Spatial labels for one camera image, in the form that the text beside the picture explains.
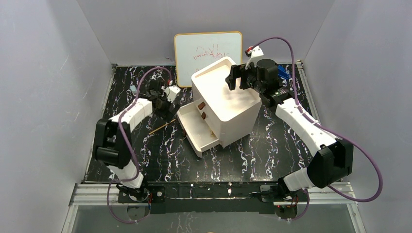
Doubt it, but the white bottom drawer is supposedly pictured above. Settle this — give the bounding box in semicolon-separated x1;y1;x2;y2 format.
177;102;219;158

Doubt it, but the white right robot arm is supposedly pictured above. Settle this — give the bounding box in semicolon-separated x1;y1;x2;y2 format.
225;59;354;197

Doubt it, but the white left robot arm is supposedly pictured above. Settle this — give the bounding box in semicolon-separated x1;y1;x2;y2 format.
92;81;181;189

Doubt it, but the blue plastic clamp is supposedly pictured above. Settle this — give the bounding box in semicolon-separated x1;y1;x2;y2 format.
277;65;290;80

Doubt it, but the small light blue eraser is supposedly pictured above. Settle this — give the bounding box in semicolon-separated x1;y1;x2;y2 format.
129;85;137;96

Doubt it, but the white drawer organizer box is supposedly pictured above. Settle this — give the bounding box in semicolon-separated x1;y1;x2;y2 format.
191;56;261;147

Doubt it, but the yellow framed whiteboard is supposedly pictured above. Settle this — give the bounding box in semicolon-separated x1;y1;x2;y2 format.
173;31;243;88

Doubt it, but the brown leather drawer pull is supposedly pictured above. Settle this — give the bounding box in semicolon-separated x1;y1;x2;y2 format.
198;102;206;110

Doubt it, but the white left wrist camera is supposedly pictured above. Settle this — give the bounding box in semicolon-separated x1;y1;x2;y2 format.
164;85;181;103

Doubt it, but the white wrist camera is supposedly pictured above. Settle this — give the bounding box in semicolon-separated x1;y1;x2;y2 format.
164;85;181;103
245;46;264;69

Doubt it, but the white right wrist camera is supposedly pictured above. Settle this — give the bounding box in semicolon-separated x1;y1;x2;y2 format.
245;46;264;69

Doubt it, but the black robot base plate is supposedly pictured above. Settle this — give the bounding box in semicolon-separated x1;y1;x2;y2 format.
116;182;308;219

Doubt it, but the aluminium rail frame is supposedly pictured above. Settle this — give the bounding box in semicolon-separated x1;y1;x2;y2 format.
62;183;366;233

